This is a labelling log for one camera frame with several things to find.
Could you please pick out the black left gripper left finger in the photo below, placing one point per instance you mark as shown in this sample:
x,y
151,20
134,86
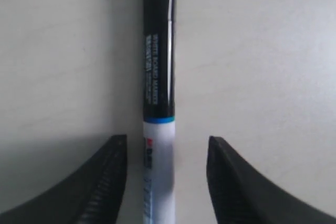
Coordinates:
x,y
92,194

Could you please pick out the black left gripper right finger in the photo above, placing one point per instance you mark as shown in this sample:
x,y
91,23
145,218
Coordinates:
x,y
241,194

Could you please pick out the black and white whiteboard marker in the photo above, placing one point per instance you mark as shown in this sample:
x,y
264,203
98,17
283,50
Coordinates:
x,y
159,111

